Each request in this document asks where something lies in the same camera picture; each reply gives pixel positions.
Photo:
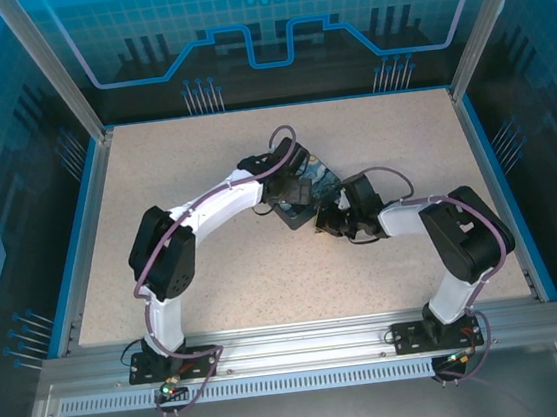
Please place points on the starry night print tin box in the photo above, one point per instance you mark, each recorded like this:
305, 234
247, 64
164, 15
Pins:
323, 183

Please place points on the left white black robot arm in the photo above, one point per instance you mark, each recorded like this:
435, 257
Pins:
217, 200

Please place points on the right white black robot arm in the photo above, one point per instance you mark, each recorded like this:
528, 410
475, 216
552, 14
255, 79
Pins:
400, 217

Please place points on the blue printed acrylic back panel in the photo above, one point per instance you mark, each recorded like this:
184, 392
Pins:
261, 14

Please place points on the small connector with yellow plug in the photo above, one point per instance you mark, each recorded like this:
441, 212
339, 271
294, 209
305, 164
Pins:
458, 359

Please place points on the small connector with green light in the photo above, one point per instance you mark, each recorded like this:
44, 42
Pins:
170, 388

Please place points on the aluminium mounting rail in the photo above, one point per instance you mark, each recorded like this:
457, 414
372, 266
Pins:
299, 347

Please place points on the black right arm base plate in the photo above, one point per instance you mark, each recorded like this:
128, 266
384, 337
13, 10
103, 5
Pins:
409, 338

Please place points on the aluminium table side rail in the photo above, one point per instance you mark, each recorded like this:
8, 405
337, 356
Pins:
93, 214
492, 144

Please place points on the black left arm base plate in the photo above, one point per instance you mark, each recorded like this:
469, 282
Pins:
200, 363

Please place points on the aluminium frame post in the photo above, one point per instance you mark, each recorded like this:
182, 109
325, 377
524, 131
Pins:
57, 72
484, 24

